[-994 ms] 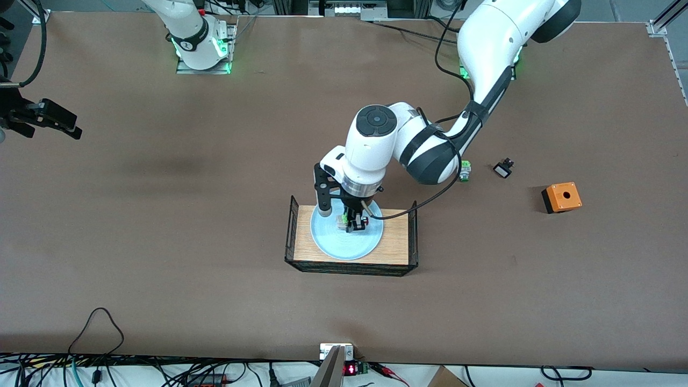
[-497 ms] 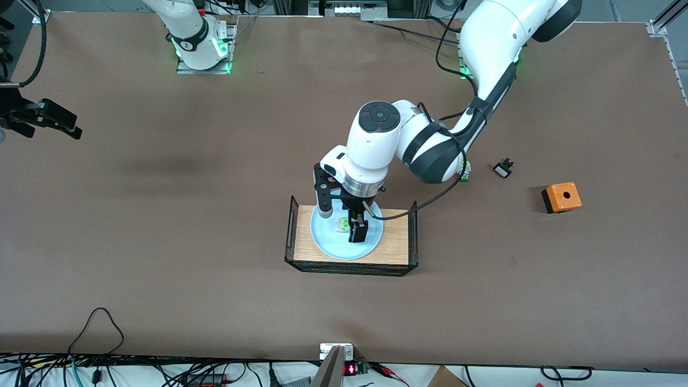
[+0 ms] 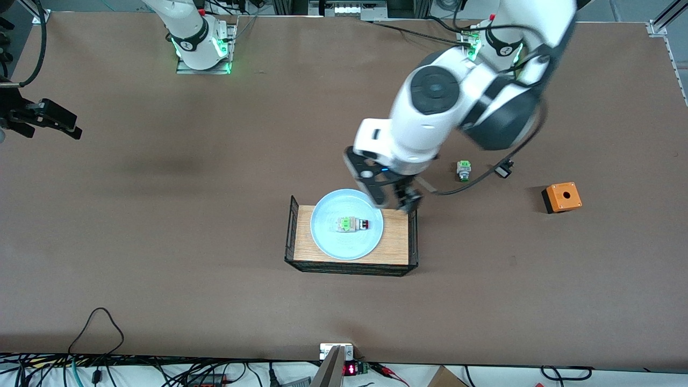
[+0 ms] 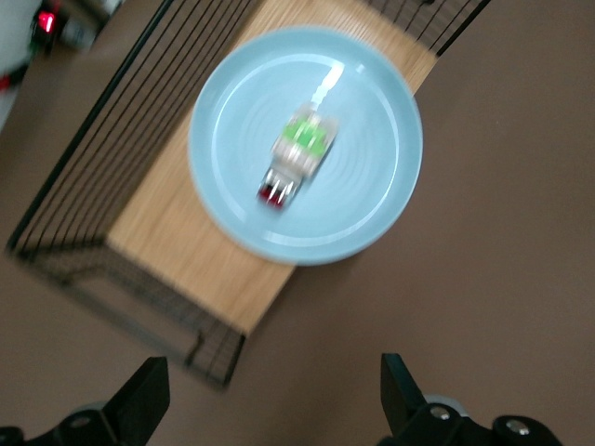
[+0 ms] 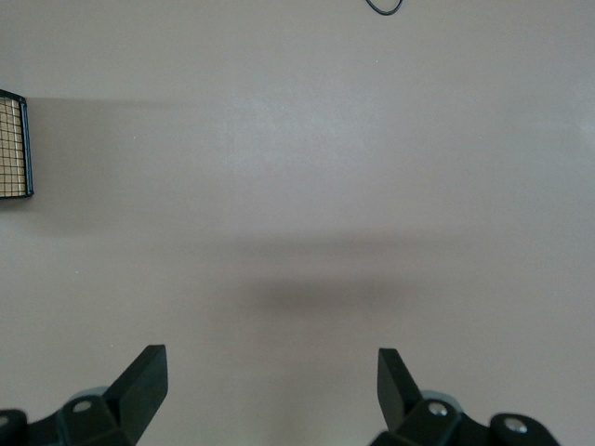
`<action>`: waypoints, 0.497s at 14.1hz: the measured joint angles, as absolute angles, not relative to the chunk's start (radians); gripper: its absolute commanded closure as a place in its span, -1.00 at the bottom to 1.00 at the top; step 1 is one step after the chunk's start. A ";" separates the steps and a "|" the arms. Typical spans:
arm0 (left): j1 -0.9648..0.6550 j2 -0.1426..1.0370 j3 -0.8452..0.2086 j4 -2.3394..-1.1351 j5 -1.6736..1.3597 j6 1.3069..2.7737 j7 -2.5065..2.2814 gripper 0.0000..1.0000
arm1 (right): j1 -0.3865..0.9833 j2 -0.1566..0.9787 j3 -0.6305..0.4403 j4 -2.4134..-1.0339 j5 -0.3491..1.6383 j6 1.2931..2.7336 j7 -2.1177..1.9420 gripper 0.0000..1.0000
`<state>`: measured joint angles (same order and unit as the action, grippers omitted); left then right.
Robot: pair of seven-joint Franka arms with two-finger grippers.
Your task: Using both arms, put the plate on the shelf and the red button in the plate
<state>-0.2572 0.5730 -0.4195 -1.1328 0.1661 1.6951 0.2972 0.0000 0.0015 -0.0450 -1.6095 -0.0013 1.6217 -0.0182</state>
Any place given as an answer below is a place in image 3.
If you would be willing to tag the red clip lead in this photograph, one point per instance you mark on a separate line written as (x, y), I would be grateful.
(386, 369)

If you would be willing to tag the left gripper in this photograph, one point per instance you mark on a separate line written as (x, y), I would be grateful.
(404, 189)

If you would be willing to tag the brown cardboard piece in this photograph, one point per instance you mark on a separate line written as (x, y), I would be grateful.
(447, 379)

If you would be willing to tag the red push button switch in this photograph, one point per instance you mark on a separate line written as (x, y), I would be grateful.
(352, 224)

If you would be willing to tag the grey camera post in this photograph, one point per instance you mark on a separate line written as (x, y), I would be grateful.
(329, 371)

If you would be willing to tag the silver metal mounting bracket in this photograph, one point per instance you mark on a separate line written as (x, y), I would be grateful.
(349, 352)

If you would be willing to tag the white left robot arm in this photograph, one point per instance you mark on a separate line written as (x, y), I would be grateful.
(446, 91)

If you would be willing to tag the green push button switch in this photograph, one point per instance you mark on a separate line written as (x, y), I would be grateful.
(464, 170)

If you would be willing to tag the light blue round plate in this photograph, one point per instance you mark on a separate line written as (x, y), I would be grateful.
(333, 242)

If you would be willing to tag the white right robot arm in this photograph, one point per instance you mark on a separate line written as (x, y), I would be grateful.
(188, 32)

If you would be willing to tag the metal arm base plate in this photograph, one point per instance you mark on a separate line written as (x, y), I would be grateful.
(228, 54)
(461, 37)

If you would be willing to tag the orange button enclosure box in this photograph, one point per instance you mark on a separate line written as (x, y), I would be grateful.
(563, 197)

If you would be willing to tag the black square white-faced button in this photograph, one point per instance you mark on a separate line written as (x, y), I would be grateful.
(502, 172)

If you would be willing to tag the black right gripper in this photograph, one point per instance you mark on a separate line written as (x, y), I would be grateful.
(16, 115)

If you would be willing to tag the aluminium corner bracket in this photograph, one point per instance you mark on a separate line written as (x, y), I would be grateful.
(657, 28)
(42, 16)

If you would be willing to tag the silver control box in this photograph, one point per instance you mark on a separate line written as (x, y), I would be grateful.
(346, 8)

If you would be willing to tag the red LED display module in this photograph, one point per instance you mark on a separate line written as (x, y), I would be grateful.
(352, 369)

